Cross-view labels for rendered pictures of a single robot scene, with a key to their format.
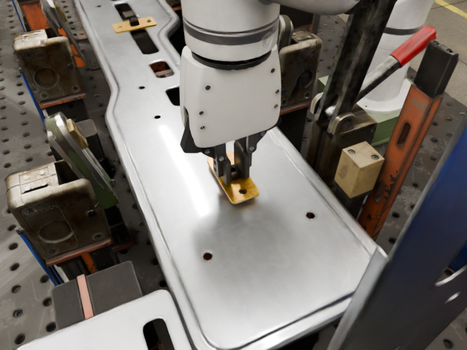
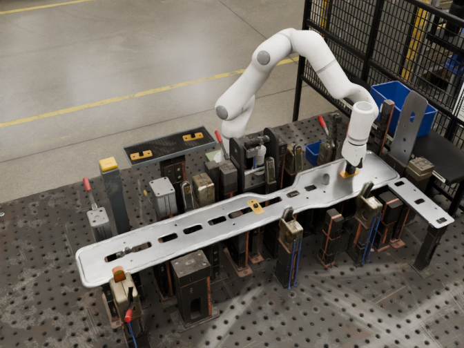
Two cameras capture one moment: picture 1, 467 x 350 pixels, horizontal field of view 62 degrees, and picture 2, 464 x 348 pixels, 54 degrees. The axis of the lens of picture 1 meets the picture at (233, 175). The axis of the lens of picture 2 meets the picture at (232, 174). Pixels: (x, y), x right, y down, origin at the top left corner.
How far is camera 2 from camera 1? 1.96 m
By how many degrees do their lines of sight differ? 62
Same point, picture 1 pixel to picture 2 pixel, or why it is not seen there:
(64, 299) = (393, 204)
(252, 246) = (370, 170)
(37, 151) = (269, 311)
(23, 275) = (349, 290)
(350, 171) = not seen: hidden behind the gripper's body
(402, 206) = not seen: hidden behind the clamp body
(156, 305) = (391, 184)
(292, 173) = (342, 162)
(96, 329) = (400, 193)
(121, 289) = (387, 195)
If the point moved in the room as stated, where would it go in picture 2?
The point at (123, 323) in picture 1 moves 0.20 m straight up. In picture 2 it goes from (398, 189) to (409, 152)
